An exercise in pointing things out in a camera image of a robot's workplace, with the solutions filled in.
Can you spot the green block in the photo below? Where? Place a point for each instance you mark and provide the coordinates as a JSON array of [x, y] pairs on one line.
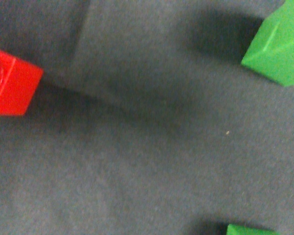
[[242, 230], [271, 52]]

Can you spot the green block front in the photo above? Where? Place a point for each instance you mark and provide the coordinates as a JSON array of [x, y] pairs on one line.
[[271, 52]]

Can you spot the red block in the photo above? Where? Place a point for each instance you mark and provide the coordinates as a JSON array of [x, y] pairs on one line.
[[19, 80]]

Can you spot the black tablecloth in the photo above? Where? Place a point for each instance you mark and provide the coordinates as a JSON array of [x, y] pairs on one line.
[[144, 122]]

